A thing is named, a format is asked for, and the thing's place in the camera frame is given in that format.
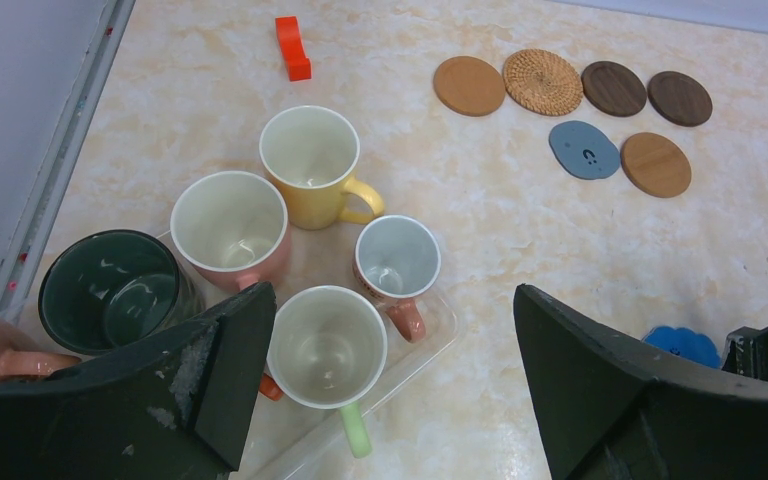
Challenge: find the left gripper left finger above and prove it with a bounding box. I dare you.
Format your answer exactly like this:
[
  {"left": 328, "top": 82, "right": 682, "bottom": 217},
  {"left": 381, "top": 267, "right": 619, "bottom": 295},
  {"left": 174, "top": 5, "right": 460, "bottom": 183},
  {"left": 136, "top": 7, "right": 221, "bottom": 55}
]
[{"left": 0, "top": 282, "right": 276, "bottom": 479}]

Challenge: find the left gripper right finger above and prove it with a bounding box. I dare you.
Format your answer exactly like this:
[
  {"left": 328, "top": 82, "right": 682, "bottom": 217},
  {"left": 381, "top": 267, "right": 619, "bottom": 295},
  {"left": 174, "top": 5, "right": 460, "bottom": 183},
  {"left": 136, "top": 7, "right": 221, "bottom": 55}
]
[{"left": 513, "top": 284, "right": 768, "bottom": 479}]

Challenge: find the blue flower coaster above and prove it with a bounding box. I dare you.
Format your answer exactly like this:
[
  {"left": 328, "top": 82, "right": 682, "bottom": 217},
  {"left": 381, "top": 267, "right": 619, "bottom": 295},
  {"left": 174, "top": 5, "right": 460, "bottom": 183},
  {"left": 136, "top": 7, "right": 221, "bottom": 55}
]
[{"left": 642, "top": 326, "right": 722, "bottom": 369}]

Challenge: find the light wooden coaster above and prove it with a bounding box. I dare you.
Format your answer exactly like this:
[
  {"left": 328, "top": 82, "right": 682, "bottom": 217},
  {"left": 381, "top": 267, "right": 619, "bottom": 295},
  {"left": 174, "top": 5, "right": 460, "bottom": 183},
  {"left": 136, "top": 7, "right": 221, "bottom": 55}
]
[
  {"left": 433, "top": 55, "right": 506, "bottom": 117},
  {"left": 620, "top": 132, "right": 692, "bottom": 198}
]

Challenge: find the grey silicone coaster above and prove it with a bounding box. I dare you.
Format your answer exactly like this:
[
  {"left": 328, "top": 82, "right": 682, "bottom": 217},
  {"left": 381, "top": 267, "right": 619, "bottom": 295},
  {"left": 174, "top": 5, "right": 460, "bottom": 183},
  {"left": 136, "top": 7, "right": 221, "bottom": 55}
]
[{"left": 548, "top": 120, "right": 621, "bottom": 180}]

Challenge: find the dark wooden coaster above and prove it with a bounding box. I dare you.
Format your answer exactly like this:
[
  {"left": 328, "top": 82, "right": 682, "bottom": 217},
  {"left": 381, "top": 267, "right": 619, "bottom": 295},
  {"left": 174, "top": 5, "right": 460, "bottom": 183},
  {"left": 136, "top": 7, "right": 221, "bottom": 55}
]
[
  {"left": 581, "top": 61, "right": 647, "bottom": 117},
  {"left": 647, "top": 71, "right": 713, "bottom": 127}
]

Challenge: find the woven rattan coaster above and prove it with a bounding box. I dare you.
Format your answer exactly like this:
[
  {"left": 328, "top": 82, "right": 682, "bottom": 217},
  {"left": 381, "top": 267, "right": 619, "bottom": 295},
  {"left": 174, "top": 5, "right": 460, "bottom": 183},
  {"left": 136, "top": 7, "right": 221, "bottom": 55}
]
[{"left": 502, "top": 48, "right": 583, "bottom": 116}]

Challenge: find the small orange cup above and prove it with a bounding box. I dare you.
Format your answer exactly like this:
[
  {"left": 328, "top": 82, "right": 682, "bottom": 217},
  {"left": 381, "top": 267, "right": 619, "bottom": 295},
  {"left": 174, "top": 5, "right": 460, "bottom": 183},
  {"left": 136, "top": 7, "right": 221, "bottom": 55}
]
[{"left": 258, "top": 373, "right": 284, "bottom": 401}]

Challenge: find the dark green mug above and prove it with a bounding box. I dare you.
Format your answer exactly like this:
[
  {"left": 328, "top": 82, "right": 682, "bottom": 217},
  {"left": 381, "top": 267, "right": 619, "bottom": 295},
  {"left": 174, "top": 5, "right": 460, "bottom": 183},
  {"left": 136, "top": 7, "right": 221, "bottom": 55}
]
[{"left": 38, "top": 229, "right": 205, "bottom": 356}]

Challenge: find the light green mug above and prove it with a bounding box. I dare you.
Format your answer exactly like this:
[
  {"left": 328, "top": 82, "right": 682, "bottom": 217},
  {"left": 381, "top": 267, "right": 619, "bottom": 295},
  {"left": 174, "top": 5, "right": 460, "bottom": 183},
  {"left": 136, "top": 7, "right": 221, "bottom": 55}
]
[{"left": 267, "top": 285, "right": 388, "bottom": 459}]

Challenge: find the plain pink mug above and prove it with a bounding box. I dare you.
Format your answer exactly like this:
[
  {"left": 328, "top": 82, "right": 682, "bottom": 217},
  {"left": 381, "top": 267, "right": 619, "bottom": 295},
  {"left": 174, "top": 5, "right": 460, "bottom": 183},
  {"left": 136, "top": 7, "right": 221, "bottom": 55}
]
[{"left": 170, "top": 171, "right": 291, "bottom": 293}]

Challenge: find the clear plastic tray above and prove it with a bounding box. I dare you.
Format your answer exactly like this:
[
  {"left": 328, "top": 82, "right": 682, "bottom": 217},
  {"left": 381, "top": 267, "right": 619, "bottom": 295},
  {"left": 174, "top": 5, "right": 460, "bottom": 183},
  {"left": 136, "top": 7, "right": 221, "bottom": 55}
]
[{"left": 158, "top": 228, "right": 468, "bottom": 480}]

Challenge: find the pink printed mug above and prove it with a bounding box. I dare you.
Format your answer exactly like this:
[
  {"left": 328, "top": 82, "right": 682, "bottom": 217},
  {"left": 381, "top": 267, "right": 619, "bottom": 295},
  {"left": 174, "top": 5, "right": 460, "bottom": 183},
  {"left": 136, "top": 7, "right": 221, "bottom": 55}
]
[{"left": 352, "top": 214, "right": 442, "bottom": 343}]

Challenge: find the yellow mug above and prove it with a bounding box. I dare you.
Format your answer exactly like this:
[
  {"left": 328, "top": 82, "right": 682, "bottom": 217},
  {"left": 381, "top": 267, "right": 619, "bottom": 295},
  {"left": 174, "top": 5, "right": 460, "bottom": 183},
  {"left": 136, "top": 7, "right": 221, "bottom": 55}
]
[{"left": 259, "top": 105, "right": 385, "bottom": 230}]

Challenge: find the red block near cups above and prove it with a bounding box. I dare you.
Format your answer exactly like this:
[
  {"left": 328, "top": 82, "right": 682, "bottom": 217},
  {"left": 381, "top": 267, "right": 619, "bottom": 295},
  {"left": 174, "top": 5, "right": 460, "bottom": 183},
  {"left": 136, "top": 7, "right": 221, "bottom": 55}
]
[{"left": 275, "top": 16, "right": 312, "bottom": 82}]

